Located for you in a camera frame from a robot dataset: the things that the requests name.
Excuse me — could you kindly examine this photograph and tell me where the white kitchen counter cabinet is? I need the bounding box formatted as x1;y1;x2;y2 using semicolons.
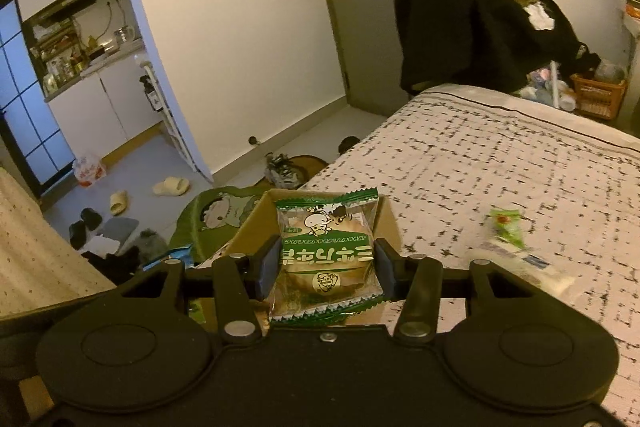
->
42;42;171;158

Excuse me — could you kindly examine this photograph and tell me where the white rack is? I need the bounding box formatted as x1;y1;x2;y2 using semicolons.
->
137;57;201;172

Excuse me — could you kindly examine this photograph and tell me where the pair of grey sneakers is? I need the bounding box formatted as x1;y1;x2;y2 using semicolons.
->
263;152;301;188

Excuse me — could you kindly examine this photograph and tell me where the black jacket with white cloth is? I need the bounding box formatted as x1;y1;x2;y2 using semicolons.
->
520;0;603;80

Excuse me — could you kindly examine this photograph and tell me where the grey fuzzy object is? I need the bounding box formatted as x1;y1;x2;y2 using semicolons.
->
135;229;168;263

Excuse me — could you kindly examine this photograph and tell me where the row of kitchen jars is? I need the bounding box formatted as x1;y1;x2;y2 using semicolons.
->
30;32;101;88

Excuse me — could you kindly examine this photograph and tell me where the orange plastic basket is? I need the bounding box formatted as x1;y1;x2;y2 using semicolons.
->
570;74;628;122

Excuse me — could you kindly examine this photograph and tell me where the black framed glass door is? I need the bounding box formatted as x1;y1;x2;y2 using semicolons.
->
0;0;76;198

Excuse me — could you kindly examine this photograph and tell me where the black clothes pile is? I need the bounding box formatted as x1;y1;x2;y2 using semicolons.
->
82;247;141;285

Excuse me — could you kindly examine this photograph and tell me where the red white plastic bag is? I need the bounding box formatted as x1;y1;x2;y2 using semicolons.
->
72;154;108;188

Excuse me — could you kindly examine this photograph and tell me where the grey bath mat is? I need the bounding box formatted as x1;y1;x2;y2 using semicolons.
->
95;217;141;255

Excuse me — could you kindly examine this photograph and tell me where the grey door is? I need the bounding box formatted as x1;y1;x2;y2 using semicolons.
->
317;0;446;118

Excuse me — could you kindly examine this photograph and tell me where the small light green packet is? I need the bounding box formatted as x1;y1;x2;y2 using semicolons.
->
486;206;527;250

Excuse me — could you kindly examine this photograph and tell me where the cardboard box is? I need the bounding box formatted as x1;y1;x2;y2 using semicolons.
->
192;189;401;343

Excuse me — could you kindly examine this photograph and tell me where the grey bag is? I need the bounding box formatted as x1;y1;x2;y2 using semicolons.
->
592;59;626;82

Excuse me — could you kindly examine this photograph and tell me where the long white snack packet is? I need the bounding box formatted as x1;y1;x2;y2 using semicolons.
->
467;241;571;300

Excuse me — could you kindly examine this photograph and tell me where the black hanging coat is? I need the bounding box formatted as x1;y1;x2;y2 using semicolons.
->
394;0;531;95

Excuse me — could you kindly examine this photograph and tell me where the beige dotted cloth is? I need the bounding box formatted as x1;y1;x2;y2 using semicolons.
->
0;167;118;320

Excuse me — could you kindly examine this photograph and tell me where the pale clutter pile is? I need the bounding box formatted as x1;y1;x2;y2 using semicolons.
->
517;62;581;110

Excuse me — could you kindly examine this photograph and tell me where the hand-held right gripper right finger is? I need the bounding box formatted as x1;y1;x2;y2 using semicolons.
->
375;237;537;346

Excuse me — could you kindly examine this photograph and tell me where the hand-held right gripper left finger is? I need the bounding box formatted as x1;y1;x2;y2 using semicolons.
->
117;236;283;345

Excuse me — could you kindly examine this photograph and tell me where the white black patterned bedspread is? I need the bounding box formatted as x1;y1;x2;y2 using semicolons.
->
295;86;640;427

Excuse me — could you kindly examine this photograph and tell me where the green clear pastry packet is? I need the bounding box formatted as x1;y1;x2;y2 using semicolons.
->
267;188;386;325

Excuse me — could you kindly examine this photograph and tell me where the green cartoon floor mat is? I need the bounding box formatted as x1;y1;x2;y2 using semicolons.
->
167;184;271;268

